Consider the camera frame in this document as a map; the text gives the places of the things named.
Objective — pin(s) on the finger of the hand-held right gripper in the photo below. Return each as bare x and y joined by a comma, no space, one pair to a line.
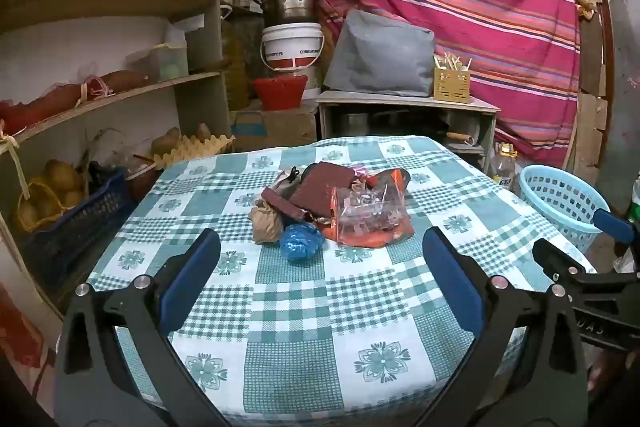
612,225
555,257

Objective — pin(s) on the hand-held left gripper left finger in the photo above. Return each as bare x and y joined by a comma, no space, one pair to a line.
192,279

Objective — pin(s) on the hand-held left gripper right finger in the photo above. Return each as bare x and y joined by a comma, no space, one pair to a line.
452,279

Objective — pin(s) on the light blue plastic basket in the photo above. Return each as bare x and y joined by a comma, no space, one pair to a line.
555,197

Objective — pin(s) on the orange wrapper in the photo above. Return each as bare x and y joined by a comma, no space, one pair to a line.
370,241

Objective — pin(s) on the brown paper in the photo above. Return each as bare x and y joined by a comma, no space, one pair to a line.
266,224

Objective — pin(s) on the blue plastic bag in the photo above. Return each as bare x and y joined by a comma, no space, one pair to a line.
301,242

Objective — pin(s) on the dark grey wrapper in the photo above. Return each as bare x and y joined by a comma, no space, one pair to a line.
284,187

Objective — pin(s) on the maroon packet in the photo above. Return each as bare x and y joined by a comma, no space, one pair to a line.
325,184

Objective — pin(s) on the green plastic bag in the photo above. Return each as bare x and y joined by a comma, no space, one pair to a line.
635,202

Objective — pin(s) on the clear oil bottle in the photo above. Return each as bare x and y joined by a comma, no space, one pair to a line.
505,172

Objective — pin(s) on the green checkered tablecloth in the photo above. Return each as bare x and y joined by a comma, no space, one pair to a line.
300,307

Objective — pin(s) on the dark blue plastic crate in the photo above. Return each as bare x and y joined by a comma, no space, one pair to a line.
85,219

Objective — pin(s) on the yellow egg tray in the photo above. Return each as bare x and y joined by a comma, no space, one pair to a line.
200,148

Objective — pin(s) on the yellow net bag of potatoes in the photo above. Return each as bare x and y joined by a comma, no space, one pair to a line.
50,192

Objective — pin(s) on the grey metal door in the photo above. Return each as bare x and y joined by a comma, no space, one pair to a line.
622,57

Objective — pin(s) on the cardboard box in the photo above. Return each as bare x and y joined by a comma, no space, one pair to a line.
280,127

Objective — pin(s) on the small steel pot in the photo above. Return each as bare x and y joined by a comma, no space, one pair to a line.
352,123

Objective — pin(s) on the low wooden cabinet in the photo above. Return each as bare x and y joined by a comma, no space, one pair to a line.
400,99

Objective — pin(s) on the wooden utensil holder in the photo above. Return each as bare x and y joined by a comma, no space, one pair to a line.
452,86

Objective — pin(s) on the red plastic basket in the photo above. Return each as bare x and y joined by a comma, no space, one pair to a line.
280,92

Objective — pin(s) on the red net bag of sweet potatoes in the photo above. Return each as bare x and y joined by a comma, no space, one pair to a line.
115,82

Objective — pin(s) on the bundle of chopsticks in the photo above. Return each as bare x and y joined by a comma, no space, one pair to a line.
452,62

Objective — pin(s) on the clear plastic container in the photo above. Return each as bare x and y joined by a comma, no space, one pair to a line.
160,62

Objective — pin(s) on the hanging yellow bundle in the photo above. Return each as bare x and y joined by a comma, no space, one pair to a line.
585,2

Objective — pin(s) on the yellow oil jug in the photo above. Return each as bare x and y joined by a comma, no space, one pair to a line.
235,57

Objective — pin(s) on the grey fabric bag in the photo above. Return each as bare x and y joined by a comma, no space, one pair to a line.
380,52

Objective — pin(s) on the white plastic bucket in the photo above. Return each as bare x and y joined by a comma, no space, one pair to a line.
292,44

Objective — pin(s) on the large steel pot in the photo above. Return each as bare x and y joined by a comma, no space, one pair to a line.
290,2

